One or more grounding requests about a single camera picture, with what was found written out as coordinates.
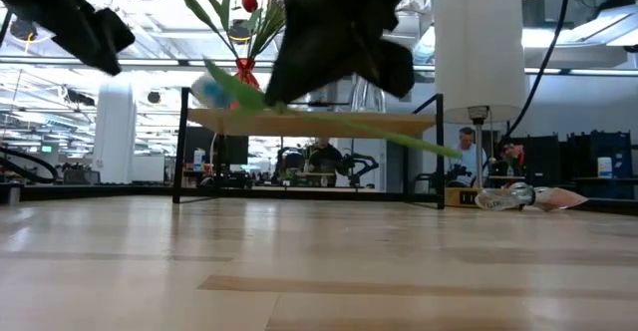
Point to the white building column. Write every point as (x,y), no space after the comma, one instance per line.
(114,126)

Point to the pink flower bouquet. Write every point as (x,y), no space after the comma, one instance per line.
(513,154)

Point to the wooden shelf black frame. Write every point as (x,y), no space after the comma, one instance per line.
(249,126)

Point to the black monitor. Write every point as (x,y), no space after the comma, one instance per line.
(229,146)

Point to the black aluminium cross rail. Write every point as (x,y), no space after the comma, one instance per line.
(124,191)

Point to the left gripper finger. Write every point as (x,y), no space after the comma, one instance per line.
(113,29)
(90,52)

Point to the person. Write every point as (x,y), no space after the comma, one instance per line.
(466,156)
(326,159)

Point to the red artificial tulip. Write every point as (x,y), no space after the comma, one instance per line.
(249,3)

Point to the red glass vase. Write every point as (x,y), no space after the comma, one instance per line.
(247,74)

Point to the blue artificial flower green stem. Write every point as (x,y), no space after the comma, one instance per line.
(239,92)

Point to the white shade table lamp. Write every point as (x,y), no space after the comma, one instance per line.
(478,47)

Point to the black storage crate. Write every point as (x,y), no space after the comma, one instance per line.
(543,161)
(583,154)

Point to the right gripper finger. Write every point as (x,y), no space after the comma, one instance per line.
(319,57)

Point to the clear glass vase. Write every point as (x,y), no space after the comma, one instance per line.
(369,102)

